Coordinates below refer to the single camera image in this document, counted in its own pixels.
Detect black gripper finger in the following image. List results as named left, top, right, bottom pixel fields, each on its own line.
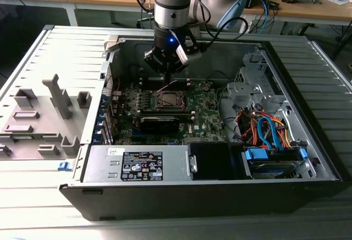
left=143, top=45, right=173, bottom=83
left=171, top=57, right=188, bottom=73

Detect metal socket cover frame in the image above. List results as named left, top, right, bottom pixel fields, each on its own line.
left=158, top=90, right=189, bottom=108

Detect silver CPU green edge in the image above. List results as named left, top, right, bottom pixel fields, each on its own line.
left=161, top=92, right=181, bottom=105

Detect CPU socket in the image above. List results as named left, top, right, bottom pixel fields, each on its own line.
left=156, top=90, right=191, bottom=111

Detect green RAM stick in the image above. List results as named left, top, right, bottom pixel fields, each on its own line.
left=12, top=133, right=36, bottom=141
left=139, top=108, right=193, bottom=123

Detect green motherboard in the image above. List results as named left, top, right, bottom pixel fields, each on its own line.
left=111, top=79, right=229, bottom=146

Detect black graphics card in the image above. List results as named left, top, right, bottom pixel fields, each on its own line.
left=139, top=115, right=180, bottom=135

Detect grey metal drive cage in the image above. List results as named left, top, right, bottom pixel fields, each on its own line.
left=225, top=52, right=287, bottom=114

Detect blue disk carrier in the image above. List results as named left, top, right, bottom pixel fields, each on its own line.
left=241, top=146, right=308, bottom=179

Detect grey power supply unit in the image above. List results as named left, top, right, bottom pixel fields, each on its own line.
left=81, top=144, right=193, bottom=183

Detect grey parts rack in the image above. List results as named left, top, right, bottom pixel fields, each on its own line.
left=0, top=73, right=93, bottom=161

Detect black grey PC case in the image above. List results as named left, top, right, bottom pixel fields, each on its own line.
left=59, top=35, right=344, bottom=221

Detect silver hard disk drive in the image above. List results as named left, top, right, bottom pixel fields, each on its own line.
left=249, top=160, right=300, bottom=180

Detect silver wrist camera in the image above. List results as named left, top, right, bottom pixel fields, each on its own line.
left=175, top=43, right=203, bottom=66

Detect thin black wire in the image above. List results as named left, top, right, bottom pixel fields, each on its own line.
left=205, top=70, right=231, bottom=84

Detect black camera cable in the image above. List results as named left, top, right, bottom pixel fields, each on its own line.
left=202, top=17, right=250, bottom=48

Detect red orange power wires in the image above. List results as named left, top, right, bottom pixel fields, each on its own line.
left=235, top=109, right=261, bottom=141

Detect blue SATA cable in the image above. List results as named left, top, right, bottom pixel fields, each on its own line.
left=257, top=115, right=284, bottom=150

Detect orange SATA cable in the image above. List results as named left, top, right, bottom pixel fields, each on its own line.
left=271, top=114, right=293, bottom=149

